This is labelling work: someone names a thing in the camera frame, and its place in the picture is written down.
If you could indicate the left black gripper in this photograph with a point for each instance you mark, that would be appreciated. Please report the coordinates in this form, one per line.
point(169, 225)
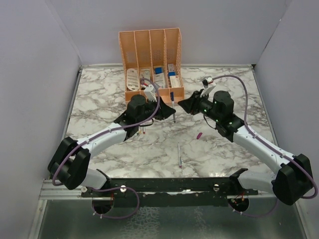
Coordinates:
point(164, 111)

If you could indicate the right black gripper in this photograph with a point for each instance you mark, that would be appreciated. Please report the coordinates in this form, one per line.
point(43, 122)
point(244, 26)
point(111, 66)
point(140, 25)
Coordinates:
point(191, 104)

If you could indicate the blue whiteboard marker pen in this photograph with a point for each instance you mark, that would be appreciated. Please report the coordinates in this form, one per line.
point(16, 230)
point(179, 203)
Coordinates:
point(172, 101)

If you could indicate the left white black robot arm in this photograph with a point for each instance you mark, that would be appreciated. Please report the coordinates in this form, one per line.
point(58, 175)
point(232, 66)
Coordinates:
point(70, 163)

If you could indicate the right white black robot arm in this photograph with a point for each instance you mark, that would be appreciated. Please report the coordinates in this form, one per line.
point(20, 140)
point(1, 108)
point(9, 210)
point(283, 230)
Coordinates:
point(291, 176)

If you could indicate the purple whiteboard marker pen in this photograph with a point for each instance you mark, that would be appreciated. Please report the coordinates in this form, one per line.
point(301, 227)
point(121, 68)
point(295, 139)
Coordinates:
point(179, 155)

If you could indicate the white red box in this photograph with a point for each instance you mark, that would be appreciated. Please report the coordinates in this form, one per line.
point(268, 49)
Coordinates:
point(173, 76)

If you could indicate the white blue box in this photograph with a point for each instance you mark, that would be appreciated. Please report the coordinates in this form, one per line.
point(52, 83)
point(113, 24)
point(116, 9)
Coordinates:
point(159, 77)

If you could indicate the white oval package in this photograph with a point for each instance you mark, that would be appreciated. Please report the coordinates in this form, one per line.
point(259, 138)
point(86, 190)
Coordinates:
point(132, 80)

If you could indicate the grey stapler tool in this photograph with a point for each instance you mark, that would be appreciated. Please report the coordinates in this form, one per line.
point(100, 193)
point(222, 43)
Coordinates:
point(145, 78)

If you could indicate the peach desk organizer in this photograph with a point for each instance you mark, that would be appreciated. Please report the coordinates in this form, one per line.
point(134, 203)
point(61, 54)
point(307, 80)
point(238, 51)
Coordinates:
point(144, 49)

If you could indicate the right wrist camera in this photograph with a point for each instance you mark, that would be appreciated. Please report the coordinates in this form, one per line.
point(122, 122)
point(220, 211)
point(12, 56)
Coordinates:
point(209, 85)

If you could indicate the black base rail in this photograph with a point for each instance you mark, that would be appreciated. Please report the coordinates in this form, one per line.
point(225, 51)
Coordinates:
point(170, 192)

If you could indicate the aluminium frame rail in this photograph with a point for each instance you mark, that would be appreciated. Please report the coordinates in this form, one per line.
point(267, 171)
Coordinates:
point(50, 192)

